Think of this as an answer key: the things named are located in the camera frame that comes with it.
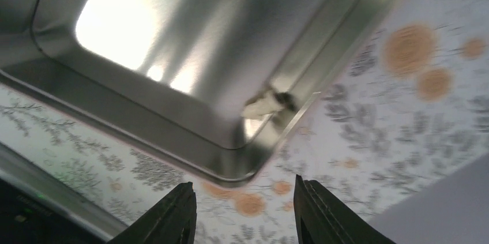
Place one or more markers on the metal tray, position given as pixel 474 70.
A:
pixel 210 86

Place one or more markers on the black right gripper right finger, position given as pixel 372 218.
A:
pixel 321 218

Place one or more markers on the aluminium rail frame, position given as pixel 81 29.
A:
pixel 37 208

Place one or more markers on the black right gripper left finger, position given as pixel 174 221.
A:
pixel 172 220

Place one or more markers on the floral patterned table mat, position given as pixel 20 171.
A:
pixel 410 109

